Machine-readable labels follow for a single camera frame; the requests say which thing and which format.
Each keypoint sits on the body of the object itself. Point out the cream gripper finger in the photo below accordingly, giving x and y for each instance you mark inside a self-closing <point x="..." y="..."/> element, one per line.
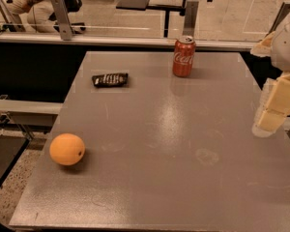
<point x="263" y="48"/>
<point x="274" y="104"/>

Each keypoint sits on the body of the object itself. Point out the orange fruit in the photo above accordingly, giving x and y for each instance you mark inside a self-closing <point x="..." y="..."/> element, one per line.
<point x="67" y="149"/>

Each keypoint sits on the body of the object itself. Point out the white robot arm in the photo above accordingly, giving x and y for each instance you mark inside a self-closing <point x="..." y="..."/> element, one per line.
<point x="280" y="55"/>

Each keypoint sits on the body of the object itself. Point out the black rxbar chocolate bar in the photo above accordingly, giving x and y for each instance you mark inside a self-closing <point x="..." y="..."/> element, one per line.
<point x="118" y="79"/>

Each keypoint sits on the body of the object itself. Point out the red coca-cola can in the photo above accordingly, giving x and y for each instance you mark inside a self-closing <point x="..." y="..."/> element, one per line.
<point x="183" y="56"/>

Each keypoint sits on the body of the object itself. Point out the seated person in background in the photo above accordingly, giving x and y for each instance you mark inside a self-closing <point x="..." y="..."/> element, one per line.
<point x="38" y="14"/>

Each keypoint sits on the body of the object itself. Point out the black side table left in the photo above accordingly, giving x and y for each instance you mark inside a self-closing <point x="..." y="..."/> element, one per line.
<point x="11" y="149"/>

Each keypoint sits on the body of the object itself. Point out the right metal bracket post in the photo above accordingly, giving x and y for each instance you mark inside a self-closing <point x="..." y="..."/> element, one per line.
<point x="282" y="13"/>

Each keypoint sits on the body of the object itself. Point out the metal bracket post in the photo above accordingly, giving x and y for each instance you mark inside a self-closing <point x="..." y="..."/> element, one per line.
<point x="282" y="13"/>
<point x="190" y="18"/>
<point x="65" y="30"/>

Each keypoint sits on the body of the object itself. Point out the middle metal bracket post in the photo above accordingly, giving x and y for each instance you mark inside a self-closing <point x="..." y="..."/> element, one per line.
<point x="190" y="18"/>

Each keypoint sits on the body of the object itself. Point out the metal guard rail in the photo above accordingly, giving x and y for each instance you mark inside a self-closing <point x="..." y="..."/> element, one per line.
<point x="27" y="38"/>

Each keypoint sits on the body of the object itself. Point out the left metal bracket post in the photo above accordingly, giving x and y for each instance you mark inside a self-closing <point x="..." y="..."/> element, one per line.
<point x="65" y="30"/>

